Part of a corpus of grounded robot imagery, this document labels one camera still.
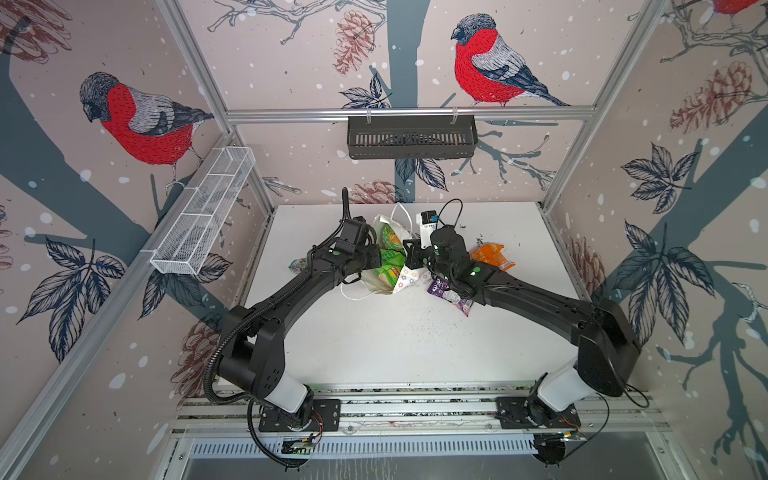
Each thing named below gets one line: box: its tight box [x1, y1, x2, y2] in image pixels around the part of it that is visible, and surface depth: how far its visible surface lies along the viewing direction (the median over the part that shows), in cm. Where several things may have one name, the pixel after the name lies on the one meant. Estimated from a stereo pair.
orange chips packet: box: [470, 243, 516, 271], surface depth 102 cm
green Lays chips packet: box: [376, 248, 407, 288], surface depth 85 cm
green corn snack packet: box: [381, 223, 405, 251], surface depth 93 cm
